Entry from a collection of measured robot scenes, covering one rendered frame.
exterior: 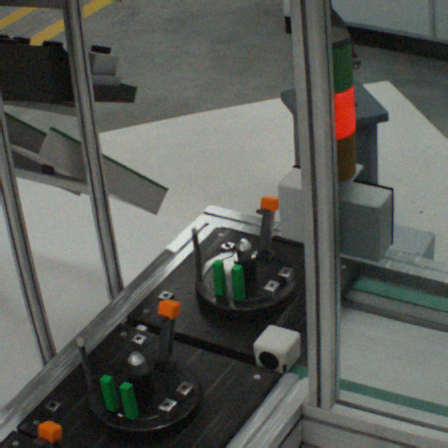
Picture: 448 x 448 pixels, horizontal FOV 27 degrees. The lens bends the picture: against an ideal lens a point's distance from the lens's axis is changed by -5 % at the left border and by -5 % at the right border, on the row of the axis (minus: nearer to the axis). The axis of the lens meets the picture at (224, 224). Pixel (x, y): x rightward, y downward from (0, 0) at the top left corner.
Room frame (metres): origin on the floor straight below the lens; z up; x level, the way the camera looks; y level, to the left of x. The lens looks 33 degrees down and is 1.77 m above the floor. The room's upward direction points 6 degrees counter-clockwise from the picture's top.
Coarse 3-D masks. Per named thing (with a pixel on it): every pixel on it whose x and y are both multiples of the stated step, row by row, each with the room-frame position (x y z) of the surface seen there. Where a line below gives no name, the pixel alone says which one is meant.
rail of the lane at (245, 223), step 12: (204, 216) 1.29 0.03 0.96; (216, 216) 1.29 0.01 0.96; (228, 216) 1.28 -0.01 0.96; (240, 216) 1.28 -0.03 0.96; (252, 216) 1.27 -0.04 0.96; (228, 228) 1.25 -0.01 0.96; (240, 228) 1.24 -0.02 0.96; (252, 228) 1.24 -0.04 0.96; (276, 228) 1.23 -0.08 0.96; (276, 240) 1.19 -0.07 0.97; (288, 240) 1.19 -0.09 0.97
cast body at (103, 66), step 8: (96, 48) 1.26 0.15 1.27; (104, 48) 1.26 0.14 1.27; (96, 56) 1.24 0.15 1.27; (104, 56) 1.25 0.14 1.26; (112, 56) 1.26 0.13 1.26; (96, 64) 1.24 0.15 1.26; (104, 64) 1.25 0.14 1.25; (112, 64) 1.26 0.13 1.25; (96, 72) 1.24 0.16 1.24; (104, 72) 1.25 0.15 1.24; (112, 72) 1.25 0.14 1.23; (96, 80) 1.23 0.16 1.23; (104, 80) 1.24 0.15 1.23; (112, 80) 1.25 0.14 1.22; (120, 80) 1.26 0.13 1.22
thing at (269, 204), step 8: (264, 200) 1.14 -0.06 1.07; (272, 200) 1.13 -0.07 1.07; (264, 208) 1.13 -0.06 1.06; (272, 208) 1.13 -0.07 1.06; (264, 216) 1.13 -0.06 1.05; (272, 216) 1.13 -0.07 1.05; (264, 224) 1.13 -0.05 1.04; (272, 224) 1.13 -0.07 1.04; (264, 232) 1.12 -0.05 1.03; (272, 232) 1.13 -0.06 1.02; (264, 240) 1.12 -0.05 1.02; (264, 248) 1.11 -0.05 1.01
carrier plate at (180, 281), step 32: (192, 256) 1.17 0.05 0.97; (288, 256) 1.14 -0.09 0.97; (160, 288) 1.10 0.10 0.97; (192, 288) 1.09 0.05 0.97; (128, 320) 1.04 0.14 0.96; (192, 320) 1.02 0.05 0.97; (224, 320) 1.01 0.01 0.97; (256, 320) 1.00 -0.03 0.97; (288, 320) 1.00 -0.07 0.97; (224, 352) 0.96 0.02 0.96
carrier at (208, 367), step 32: (96, 352) 0.97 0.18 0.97; (128, 352) 0.96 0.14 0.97; (192, 352) 0.95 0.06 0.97; (64, 384) 0.90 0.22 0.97; (96, 384) 0.88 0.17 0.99; (128, 384) 0.82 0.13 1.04; (160, 384) 0.87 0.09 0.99; (192, 384) 0.85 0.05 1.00; (224, 384) 0.88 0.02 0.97; (256, 384) 0.88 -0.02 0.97; (32, 416) 0.84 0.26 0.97; (64, 416) 0.84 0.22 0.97; (96, 416) 0.82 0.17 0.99; (128, 416) 0.81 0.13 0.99; (160, 416) 0.81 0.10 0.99; (192, 416) 0.82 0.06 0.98; (224, 416) 0.83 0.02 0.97
